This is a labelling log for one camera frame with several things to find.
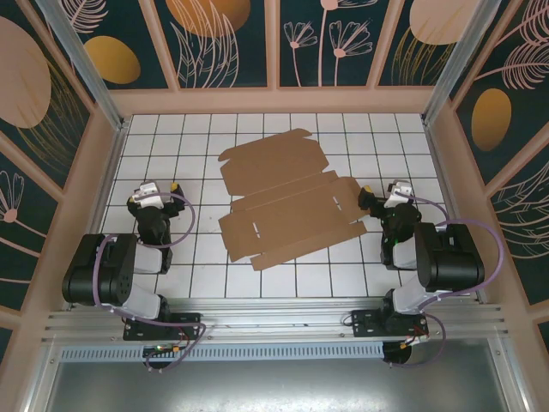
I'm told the grey metal sheet panel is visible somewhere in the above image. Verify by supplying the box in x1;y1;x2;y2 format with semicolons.
42;360;511;412

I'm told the small circuit board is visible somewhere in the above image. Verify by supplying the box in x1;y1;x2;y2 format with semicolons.
147;343;181;357

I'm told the aluminium mounting rail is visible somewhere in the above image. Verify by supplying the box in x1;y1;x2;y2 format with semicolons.
40;300;510;344

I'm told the grey slotted cable duct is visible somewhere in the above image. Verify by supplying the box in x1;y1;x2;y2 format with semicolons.
59;341;385;361

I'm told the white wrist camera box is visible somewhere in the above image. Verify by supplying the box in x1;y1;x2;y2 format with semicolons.
387;179;413;207
130;181;171;209

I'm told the brown cardboard box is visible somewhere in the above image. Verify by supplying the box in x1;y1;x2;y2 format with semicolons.
217;127;368;271

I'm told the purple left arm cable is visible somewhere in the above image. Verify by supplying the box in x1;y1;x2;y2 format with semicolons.
93;191;208;373

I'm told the aluminium corner post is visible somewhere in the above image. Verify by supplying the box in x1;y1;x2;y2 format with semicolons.
422;0;490;126
33;0;130;132

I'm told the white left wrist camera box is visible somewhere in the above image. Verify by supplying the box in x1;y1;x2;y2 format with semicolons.
130;181;171;209

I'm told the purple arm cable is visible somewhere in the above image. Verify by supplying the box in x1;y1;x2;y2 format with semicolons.
385;192;505;370
93;191;208;373

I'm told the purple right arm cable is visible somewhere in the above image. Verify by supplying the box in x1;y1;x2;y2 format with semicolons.
385;192;505;370

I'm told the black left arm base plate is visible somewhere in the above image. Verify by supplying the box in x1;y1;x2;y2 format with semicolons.
123;312;202;341

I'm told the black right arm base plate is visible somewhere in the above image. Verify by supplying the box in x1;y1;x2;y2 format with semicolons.
350;308;430;340

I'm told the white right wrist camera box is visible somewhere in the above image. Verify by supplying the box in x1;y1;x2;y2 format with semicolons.
387;179;413;207

